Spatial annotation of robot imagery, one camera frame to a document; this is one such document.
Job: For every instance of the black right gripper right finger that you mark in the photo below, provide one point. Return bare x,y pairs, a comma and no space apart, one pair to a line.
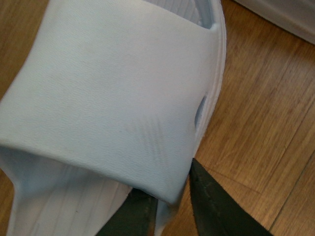
216,213

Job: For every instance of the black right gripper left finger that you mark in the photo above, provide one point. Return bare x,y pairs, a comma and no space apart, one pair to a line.
135,217

